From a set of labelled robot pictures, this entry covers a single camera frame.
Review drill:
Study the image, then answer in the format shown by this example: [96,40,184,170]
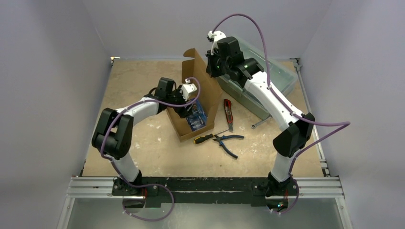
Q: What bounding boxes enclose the red utility knife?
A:
[224,99,234,132]

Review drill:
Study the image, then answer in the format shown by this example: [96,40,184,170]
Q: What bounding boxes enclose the yellow black screwdriver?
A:
[193,129,229,144]

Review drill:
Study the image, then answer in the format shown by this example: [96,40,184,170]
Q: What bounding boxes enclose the blue handled pliers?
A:
[213,135,245,159]

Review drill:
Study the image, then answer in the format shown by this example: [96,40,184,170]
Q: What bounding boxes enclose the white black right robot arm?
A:
[206,34,315,194]

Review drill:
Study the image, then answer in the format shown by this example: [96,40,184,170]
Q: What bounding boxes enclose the brown cardboard express box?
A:
[166,48,223,143]

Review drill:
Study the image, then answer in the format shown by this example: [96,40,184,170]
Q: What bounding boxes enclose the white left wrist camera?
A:
[180,79,197,101]

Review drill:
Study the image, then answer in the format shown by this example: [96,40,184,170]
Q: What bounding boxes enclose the translucent green plastic toolbox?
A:
[216,37,298,120]

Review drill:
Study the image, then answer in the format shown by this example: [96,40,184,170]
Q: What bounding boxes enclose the silver wrench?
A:
[251,115,272,129]

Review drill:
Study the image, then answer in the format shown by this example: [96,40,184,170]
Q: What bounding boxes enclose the aluminium front frame rail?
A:
[57,177,352,229]

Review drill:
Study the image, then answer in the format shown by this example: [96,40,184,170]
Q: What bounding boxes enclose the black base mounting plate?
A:
[112,177,298,209]

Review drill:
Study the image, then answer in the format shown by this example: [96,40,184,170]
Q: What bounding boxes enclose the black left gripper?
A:
[166,85,194,117]

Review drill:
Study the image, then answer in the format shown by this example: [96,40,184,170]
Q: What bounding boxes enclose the blue packaged item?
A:
[186,101,207,131]

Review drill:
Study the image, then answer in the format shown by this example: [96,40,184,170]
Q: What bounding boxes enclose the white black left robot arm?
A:
[91,77,199,195]

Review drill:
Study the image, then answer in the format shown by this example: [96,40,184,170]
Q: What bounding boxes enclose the aluminium frame rail right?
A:
[290,58,331,177]

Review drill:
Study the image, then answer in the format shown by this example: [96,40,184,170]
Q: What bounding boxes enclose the aluminium frame rail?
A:
[290,58,331,177]
[57,177,352,229]

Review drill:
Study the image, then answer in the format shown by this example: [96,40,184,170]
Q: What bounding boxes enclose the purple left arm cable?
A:
[100,77,202,222]

